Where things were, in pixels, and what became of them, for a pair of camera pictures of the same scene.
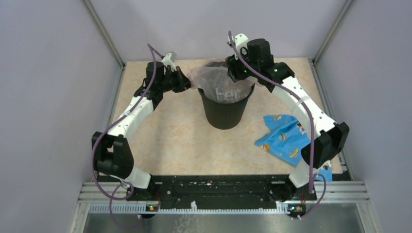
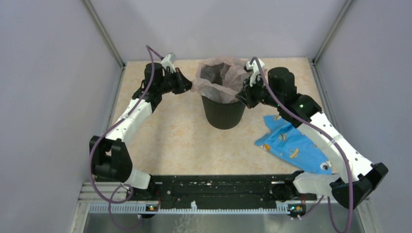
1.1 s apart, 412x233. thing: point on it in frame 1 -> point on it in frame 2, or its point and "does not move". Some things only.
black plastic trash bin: (225, 115) does not move
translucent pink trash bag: (214, 81) does not move
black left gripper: (183, 83) does not move
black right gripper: (232, 65) -> (245, 95)
